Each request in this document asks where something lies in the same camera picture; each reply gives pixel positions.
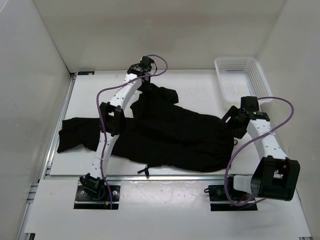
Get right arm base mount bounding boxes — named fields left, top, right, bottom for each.
left=203, top=184, right=258, bottom=212

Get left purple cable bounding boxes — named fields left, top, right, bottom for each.
left=96, top=54, right=169, bottom=187

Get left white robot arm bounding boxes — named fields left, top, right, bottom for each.
left=80, top=55, right=155, bottom=200

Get white plastic mesh basket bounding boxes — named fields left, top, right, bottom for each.
left=214, top=56, right=273, bottom=105

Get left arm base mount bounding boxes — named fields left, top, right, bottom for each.
left=73, top=181, right=121, bottom=210

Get black trousers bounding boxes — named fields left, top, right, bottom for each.
left=56, top=83, right=238, bottom=173

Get aluminium front rail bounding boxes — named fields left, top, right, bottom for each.
left=106, top=174, right=225, bottom=181

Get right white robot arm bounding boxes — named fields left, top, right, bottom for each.
left=220, top=96, right=301, bottom=207

